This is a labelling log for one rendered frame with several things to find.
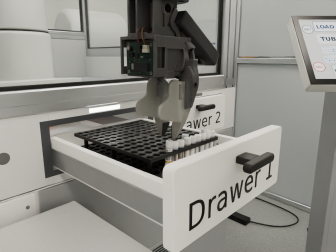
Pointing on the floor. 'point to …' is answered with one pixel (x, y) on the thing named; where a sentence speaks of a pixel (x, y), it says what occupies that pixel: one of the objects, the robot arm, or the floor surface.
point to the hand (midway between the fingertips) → (171, 128)
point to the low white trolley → (66, 233)
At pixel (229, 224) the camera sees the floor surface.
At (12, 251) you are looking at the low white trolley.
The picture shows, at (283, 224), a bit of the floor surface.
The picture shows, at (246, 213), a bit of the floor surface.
